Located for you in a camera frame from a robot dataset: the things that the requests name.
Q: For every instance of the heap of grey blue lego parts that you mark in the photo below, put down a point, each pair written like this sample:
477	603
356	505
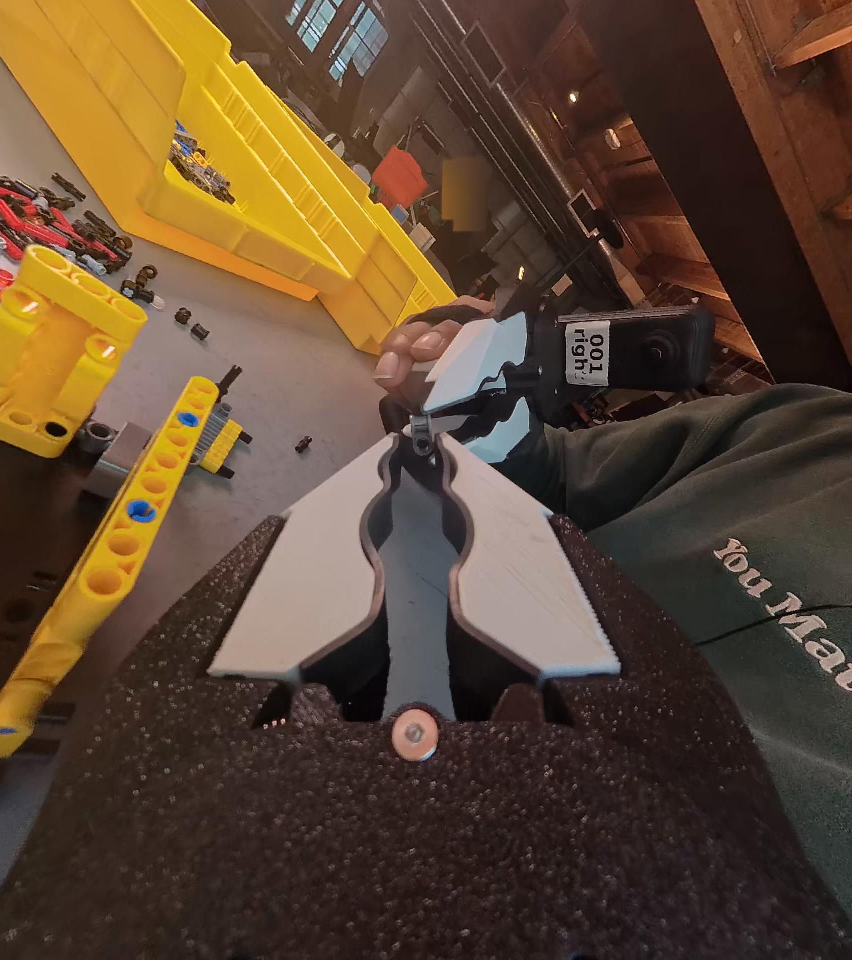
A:
197	169

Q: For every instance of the dark framed window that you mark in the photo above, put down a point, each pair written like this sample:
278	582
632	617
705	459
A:
336	30

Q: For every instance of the pile of small lego pieces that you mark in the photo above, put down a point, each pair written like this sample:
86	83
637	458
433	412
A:
13	217

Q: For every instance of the person's green hoodie torso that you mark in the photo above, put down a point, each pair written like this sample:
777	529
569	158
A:
808	750

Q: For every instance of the yellow lego robot model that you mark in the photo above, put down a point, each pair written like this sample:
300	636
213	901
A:
51	352

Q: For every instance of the orange fabric item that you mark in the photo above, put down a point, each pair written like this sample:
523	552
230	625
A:
399	176

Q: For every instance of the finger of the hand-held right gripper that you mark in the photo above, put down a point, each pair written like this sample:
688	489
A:
471	360
508	435

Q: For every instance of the person's right hand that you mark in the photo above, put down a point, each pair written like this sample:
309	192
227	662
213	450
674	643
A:
407	349

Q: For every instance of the grey ribbed lego subassembly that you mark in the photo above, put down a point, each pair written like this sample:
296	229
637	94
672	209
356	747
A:
220	439

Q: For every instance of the black angled lego connector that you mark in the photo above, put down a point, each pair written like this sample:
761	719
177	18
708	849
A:
193	322

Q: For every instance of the dark grey lego liftarm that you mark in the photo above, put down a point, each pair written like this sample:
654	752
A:
420	435

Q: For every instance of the person's right forearm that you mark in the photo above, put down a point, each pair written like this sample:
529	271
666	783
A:
605	465

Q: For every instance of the yellow divided parts bin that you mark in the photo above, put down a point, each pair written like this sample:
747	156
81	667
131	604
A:
133	112

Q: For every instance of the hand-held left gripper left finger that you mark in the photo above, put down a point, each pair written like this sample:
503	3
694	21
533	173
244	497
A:
306	592

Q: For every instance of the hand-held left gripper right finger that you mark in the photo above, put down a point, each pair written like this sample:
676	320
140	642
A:
523	592

